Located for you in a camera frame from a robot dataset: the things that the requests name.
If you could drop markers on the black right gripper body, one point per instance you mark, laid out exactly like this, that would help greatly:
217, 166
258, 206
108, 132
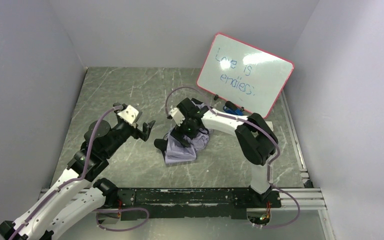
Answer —
181, 137

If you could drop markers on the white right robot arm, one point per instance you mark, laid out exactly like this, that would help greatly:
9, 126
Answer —
256, 140

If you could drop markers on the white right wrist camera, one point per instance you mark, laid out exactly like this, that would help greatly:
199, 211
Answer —
176, 115

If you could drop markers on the white paper box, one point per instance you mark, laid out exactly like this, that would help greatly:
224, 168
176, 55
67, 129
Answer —
270, 125

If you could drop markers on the lilac and black folding umbrella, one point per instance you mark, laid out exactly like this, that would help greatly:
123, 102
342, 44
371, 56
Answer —
173, 152

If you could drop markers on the blue whiteboard eraser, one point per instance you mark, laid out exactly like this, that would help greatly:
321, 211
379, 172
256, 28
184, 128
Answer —
231, 108

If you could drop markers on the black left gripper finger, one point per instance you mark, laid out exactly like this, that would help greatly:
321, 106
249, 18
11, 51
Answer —
119, 107
146, 130

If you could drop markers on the red framed whiteboard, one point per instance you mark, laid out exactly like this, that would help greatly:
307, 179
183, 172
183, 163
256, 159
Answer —
249, 77

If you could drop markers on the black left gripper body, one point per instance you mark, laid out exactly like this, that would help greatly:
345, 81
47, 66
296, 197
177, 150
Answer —
137, 130

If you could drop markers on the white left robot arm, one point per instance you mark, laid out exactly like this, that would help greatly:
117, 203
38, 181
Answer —
78, 191

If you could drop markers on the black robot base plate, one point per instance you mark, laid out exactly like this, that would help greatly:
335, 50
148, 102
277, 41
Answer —
171, 203

